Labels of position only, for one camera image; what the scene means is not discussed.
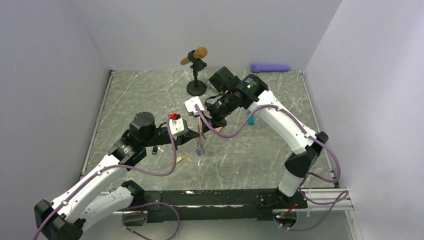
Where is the red handled key holder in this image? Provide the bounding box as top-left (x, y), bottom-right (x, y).
top-left (196, 124), bottom-right (205, 156)

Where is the black tag with key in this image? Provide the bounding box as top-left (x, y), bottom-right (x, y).
top-left (152, 145), bottom-right (164, 156)

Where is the yellow key tag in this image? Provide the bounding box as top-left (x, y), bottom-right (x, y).
top-left (176, 154), bottom-right (186, 164)

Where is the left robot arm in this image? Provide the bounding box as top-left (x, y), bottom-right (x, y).
top-left (33, 112), bottom-right (201, 240)

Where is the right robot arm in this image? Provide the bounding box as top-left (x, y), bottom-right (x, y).
top-left (192, 67), bottom-right (329, 208)

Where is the glitter silver microphone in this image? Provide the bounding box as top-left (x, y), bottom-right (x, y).
top-left (205, 80), bottom-right (217, 91)

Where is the black microphone stand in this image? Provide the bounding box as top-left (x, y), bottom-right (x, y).
top-left (186, 59), bottom-right (207, 97)

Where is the teal block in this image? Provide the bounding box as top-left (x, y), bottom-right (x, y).
top-left (247, 110), bottom-right (255, 125)

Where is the purple microphone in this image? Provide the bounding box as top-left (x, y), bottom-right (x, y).
top-left (250, 63), bottom-right (290, 73)

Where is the gold microphone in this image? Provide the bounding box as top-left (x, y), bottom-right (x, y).
top-left (180, 46), bottom-right (208, 66)

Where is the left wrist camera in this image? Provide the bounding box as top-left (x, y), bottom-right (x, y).
top-left (168, 118), bottom-right (189, 137)

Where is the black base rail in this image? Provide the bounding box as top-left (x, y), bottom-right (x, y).
top-left (124, 188), bottom-right (308, 223)

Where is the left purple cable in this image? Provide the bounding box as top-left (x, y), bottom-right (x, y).
top-left (32, 117), bottom-right (181, 240)

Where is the purple cable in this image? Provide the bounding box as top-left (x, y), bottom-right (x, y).
top-left (194, 103), bottom-right (350, 233)
top-left (32, 117), bottom-right (181, 240)

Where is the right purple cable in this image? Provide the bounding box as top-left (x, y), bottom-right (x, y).
top-left (194, 103), bottom-right (350, 233)

